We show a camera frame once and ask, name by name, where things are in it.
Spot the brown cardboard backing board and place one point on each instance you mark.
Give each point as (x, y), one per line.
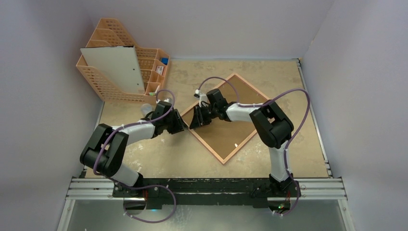
(224, 139)

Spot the small clear round jar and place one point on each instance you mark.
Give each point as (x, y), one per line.
(146, 109)

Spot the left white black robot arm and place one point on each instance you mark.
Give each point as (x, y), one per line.
(105, 150)

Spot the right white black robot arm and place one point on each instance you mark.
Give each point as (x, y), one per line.
(271, 123)

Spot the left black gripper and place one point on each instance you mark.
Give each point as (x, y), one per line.
(179, 125)

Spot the blue item in organizer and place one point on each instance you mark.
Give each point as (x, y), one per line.
(165, 61)

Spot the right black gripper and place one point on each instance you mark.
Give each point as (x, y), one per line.
(203, 114)

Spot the green white small items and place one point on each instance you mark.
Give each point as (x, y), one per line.
(152, 89)

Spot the orange plastic desk organizer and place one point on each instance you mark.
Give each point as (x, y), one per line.
(110, 32)

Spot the red white small box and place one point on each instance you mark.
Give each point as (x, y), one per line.
(160, 69)

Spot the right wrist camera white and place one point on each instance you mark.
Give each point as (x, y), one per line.
(202, 97)

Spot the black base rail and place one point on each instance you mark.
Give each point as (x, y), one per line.
(255, 192)

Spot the pink wooden photo frame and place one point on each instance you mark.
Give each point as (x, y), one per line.
(228, 91)

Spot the grey board in organizer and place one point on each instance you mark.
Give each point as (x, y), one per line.
(119, 64)

